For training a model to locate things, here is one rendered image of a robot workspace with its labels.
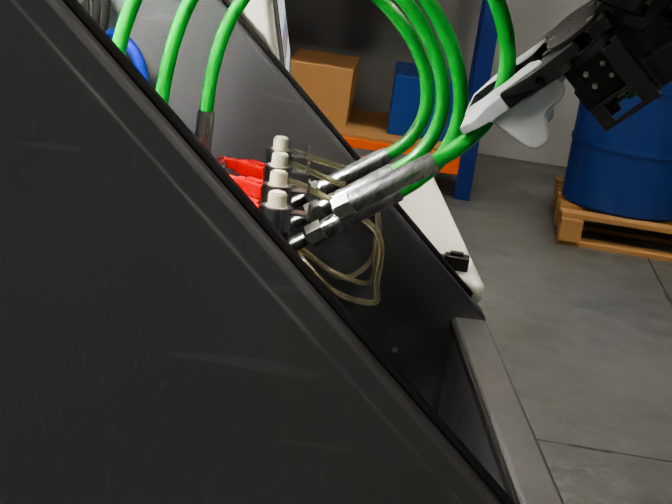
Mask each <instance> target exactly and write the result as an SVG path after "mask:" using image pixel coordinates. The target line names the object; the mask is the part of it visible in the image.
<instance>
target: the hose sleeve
mask: <svg viewBox="0 0 672 504"><path fill-rule="evenodd" d="M438 169H439V167H438V165H437V163H436V161H435V159H434V157H433V155H432V153H431V154H430V153H427V154H425V155H423V156H421V157H418V158H416V159H415V160H413V161H411V162H408V163H407V164H405V165H403V166H401V167H399V168H397V169H395V170H393V171H391V172H389V173H387V174H385V175H383V176H381V177H379V178H377V179H375V180H373V181H371V182H368V183H367V184H365V185H363V186H360V187H359V188H357V189H355V190H353V191H351V192H349V193H348V195H347V197H348V199H349V202H350V204H351V206H352V207H353V209H354V211H357V212H359V211H361V210H363V209H365V208H367V207H370V206H371V205H373V204H375V203H376V202H377V203H378V202H380V200H382V199H384V198H386V197H388V196H390V195H392V194H394V193H396V192H398V191H400V190H402V189H404V188H406V187H408V186H410V185H412V184H414V183H416V182H417V183H418V182H420V180H422V179H424V178H428V176H430V175H432V174H434V173H436V172H438Z"/></svg>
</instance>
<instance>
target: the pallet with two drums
mask: <svg viewBox="0 0 672 504"><path fill-rule="evenodd" d="M620 102H621V108H622V109H621V110H620V111H618V112H617V113H615V114H614V115H612V116H613V118H614V119H617V118H618V117H620V116H621V115H623V114H624V113H626V112H627V111H629V110H630V109H632V108H633V107H635V106H636V105H638V104H639V103H641V102H642V100H641V99H640V98H639V96H638V95H635V96H634V97H632V98H631V99H629V100H628V98H627V97H626V98H624V99H623V100H621V101H620ZM571 136H572V142H571V147H570V153H569V158H568V163H567V168H566V173H565V178H563V177H556V179H555V182H556V183H555V187H554V193H553V198H552V205H551V207H552V211H555V214H554V226H557V234H556V242H557V243H558V244H564V245H570V246H576V247H582V248H588V249H594V250H600V251H606V252H612V253H618V254H624V255H630V256H636V257H642V258H648V259H654V260H660V261H666V262H672V253H671V252H665V251H659V250H653V249H647V248H641V247H635V246H629V245H623V244H617V243H611V242H605V241H599V240H593V239H587V238H581V234H582V231H587V232H593V233H599V234H606V235H612V236H618V237H624V238H630V239H636V240H642V241H648V242H654V243H660V244H666V245H672V81H671V82H670V83H668V84H667V85H665V86H664V87H662V88H661V96H660V97H658V98H657V99H655V100H654V101H652V102H651V103H649V104H648V105H646V106H645V107H643V108H642V109H640V110H639V111H637V112H636V113H634V114H633V115H631V116H630V117H628V118H626V119H625V120H623V121H622V122H620V123H619V124H617V125H616V126H614V127H613V128H611V129H610V130H608V131H607V132H606V131H605V130H604V129H603V127H602V126H601V125H600V124H599V122H598V121H597V120H596V119H595V117H594V116H593V115H592V113H591V112H589V111H588V110H587V109H586V108H585V106H584V105H583V104H582V103H581V101H579V106H578V111H577V116H576V121H575V127H574V129H573V130H572V134H571ZM583 220H587V221H593V222H599V223H605V224H611V225H618V226H624V227H630V228H636V229H642V230H648V231H654V232H660V233H666V234H668V236H667V235H661V234H655V233H649V232H643V231H637V230H630V229H624V228H618V227H612V226H606V225H600V224H594V223H588V222H584V221H583Z"/></svg>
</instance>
